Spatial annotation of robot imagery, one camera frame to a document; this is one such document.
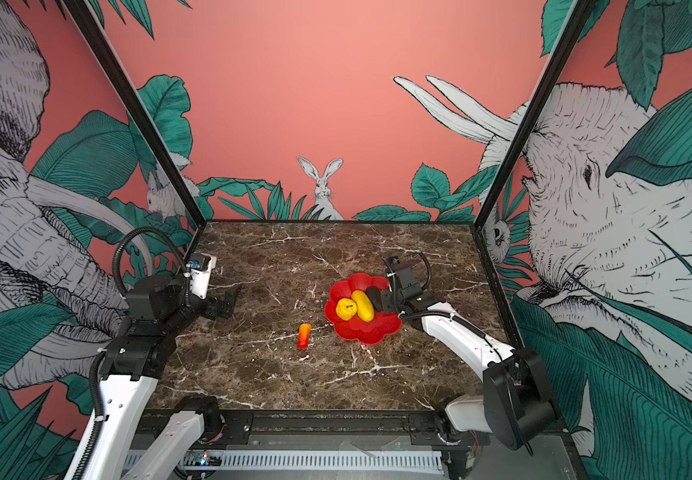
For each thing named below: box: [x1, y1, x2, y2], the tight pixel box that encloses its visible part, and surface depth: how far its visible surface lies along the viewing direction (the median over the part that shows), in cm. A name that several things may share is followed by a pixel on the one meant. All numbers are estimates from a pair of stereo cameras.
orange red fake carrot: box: [297, 323, 313, 349], surface depth 90 cm
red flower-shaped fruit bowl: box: [324, 273, 402, 345], surface depth 94 cm
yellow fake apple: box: [336, 298, 358, 321], surface depth 92 cm
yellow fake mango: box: [351, 289, 375, 323], surface depth 94 cm
